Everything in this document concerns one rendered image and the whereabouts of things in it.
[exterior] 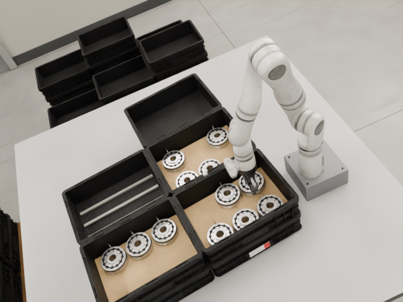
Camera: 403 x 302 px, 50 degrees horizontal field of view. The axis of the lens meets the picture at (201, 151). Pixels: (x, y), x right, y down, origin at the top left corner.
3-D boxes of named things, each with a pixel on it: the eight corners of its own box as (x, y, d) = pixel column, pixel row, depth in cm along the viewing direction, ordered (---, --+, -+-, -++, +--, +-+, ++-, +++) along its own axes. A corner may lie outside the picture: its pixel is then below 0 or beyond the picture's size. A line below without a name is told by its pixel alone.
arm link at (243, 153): (235, 143, 160) (233, 162, 154) (228, 114, 149) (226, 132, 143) (253, 142, 158) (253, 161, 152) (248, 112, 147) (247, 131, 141)
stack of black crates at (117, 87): (157, 88, 337) (143, 53, 311) (168, 111, 317) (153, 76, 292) (110, 108, 335) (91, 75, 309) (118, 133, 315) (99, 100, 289)
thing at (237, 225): (249, 204, 167) (249, 204, 167) (264, 223, 161) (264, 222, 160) (227, 219, 165) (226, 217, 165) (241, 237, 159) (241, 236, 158)
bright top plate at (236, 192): (232, 180, 176) (231, 178, 176) (244, 196, 170) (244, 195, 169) (210, 192, 175) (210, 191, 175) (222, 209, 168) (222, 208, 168)
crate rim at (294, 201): (258, 150, 176) (257, 146, 175) (301, 201, 157) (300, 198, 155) (172, 198, 171) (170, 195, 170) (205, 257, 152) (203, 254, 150)
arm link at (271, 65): (287, 54, 115) (310, 97, 136) (270, 32, 120) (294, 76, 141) (258, 75, 117) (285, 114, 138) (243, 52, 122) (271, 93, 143)
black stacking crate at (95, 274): (178, 211, 178) (170, 196, 170) (210, 268, 159) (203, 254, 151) (92, 259, 174) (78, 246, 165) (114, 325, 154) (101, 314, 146)
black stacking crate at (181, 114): (200, 90, 223) (195, 73, 214) (227, 123, 203) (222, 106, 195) (131, 126, 218) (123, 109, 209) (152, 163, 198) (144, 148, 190)
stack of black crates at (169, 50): (204, 67, 339) (189, 18, 306) (218, 89, 319) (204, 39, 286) (157, 87, 337) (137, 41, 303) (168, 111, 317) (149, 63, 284)
